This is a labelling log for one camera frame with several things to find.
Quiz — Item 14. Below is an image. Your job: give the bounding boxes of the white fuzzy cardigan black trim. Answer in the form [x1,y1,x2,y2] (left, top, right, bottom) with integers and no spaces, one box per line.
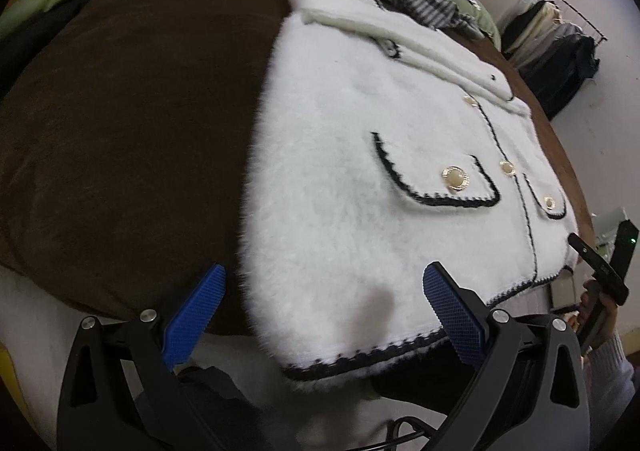
[240,0,578,385]

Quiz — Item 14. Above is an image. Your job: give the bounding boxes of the white sleeve forearm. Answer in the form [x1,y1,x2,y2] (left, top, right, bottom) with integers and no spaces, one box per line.
[584,332,637,449]

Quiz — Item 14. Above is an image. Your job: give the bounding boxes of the hanging dark clothes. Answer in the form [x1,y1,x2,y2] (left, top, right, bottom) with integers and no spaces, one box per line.
[498,0,601,119]

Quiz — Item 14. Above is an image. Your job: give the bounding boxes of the black clothes rack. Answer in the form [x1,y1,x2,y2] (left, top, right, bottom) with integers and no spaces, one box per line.
[546,0,608,46]

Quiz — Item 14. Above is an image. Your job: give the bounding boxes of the person's right hand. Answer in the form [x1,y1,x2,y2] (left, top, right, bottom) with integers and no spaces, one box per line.
[576,279,618,355]

